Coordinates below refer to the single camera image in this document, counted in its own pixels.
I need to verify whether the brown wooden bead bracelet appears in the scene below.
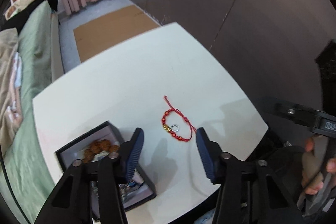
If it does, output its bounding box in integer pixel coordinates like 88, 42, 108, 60
82, 139, 121, 164

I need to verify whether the black jewelry box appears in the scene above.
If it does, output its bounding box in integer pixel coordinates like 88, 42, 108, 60
54, 121, 157, 222

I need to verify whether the person's right hand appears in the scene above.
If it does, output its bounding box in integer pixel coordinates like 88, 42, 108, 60
301, 137, 324, 195

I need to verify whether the green bed sheet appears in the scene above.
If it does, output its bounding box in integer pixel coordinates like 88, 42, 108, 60
1, 1, 64, 223

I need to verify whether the brown cardboard sheet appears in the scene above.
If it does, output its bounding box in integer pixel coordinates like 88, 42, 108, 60
73, 5, 159, 62

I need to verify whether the beige blanket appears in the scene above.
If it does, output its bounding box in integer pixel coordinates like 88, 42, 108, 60
1, 28, 23, 155

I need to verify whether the black garment on bed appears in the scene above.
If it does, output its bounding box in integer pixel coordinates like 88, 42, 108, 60
1, 0, 58, 34

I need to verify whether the red string bracelet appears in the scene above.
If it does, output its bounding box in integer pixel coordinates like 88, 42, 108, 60
160, 95, 198, 142

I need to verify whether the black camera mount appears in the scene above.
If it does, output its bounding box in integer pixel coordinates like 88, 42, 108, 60
315, 39, 336, 116

